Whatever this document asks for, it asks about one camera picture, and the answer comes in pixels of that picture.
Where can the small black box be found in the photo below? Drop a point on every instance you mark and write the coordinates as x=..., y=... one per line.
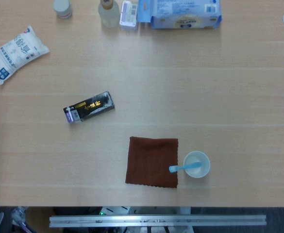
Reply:
x=93, y=106

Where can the small white purple box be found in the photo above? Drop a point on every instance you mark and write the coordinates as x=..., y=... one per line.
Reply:
x=128, y=13

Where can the clear glass bottle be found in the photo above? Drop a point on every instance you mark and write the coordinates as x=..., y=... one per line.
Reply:
x=109, y=14

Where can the brown square cloth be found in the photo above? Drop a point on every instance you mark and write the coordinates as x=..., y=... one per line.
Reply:
x=151, y=162

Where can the light blue plastic spoon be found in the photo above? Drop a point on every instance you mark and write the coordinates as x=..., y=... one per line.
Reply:
x=173, y=168

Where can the white paper cup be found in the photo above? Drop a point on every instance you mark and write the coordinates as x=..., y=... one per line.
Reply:
x=201, y=171

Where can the blue hang tab card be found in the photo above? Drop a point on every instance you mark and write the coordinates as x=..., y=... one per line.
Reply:
x=144, y=12

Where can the blue wet wipes pack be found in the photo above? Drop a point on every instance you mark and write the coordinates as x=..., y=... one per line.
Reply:
x=185, y=14

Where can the small white jar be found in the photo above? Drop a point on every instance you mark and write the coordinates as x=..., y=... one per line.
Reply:
x=62, y=8

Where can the white salt bag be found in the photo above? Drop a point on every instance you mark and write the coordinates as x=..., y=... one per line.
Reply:
x=15, y=53

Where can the clear crumpled plastic bag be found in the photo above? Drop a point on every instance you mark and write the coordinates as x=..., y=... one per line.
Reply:
x=19, y=214

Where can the aluminium profile rail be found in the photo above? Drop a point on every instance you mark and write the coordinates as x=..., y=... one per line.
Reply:
x=156, y=221

